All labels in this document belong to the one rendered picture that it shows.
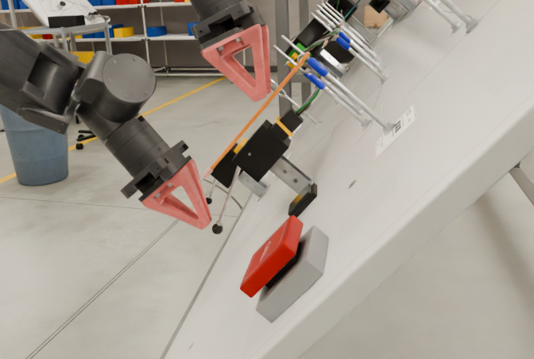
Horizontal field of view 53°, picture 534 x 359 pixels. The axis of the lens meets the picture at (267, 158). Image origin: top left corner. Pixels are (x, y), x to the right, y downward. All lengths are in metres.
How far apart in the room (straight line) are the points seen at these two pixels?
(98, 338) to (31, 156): 2.05
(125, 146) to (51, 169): 3.51
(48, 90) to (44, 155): 3.46
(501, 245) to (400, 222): 0.80
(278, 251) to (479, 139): 0.15
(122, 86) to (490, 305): 0.64
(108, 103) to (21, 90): 0.09
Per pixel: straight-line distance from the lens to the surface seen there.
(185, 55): 8.95
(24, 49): 0.63
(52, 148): 4.10
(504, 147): 0.31
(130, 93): 0.58
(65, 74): 0.66
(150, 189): 0.64
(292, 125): 0.61
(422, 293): 0.93
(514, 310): 0.92
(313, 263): 0.37
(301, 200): 0.57
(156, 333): 2.27
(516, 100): 0.33
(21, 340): 2.44
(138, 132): 0.64
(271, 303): 0.39
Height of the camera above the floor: 1.28
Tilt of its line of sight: 18 degrees down
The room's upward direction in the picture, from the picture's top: 3 degrees counter-clockwise
